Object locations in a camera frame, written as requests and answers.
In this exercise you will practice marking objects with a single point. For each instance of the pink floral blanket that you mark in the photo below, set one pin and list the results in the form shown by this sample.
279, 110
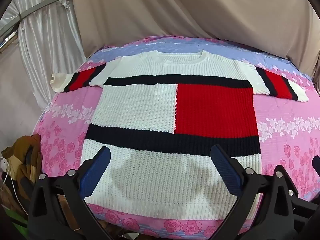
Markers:
280, 115

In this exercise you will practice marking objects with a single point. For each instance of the beige backdrop cloth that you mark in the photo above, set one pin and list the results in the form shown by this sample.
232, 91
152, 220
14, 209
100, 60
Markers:
175, 10

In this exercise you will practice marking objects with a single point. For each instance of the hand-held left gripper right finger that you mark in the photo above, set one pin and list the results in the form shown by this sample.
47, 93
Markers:
226, 172

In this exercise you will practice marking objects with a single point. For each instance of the brown cloth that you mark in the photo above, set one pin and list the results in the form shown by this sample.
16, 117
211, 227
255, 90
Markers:
27, 152

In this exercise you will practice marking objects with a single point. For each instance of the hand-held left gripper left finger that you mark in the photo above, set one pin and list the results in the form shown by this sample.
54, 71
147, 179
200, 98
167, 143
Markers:
96, 172

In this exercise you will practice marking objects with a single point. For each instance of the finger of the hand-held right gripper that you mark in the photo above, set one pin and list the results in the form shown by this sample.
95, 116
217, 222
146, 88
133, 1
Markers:
316, 162

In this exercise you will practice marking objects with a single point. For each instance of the white red black knit sweater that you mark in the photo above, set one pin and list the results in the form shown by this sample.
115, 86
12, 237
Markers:
150, 105

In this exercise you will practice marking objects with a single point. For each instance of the grey metal pole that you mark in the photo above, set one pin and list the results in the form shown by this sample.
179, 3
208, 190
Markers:
37, 7

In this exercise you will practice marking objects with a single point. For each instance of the white satin curtain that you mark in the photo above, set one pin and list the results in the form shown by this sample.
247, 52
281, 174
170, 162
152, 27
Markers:
50, 42

